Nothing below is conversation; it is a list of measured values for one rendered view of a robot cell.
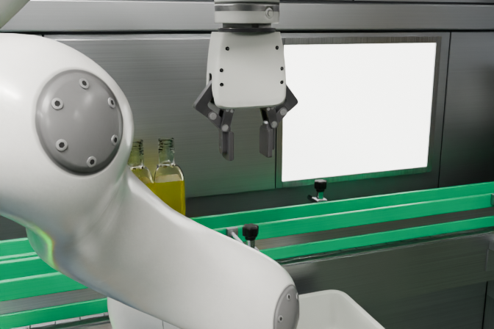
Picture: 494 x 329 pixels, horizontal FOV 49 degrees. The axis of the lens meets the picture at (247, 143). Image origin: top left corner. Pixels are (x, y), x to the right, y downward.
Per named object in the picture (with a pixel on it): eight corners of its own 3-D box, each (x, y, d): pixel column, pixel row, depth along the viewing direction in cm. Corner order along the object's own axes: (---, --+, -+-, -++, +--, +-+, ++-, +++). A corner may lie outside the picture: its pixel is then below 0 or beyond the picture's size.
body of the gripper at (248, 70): (272, 20, 75) (271, 100, 78) (201, 20, 72) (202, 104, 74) (295, 20, 68) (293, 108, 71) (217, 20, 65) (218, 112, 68)
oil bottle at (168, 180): (181, 261, 110) (178, 158, 105) (187, 272, 105) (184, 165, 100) (153, 264, 108) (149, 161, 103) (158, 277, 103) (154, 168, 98)
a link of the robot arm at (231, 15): (268, 5, 75) (267, 27, 76) (206, 4, 72) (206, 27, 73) (293, 3, 67) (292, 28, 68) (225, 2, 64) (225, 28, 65)
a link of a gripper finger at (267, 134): (280, 105, 76) (279, 151, 77) (259, 106, 75) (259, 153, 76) (290, 108, 73) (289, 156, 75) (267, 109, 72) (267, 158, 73)
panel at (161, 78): (424, 169, 141) (434, 35, 134) (431, 172, 138) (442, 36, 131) (59, 207, 111) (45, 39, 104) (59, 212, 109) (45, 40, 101)
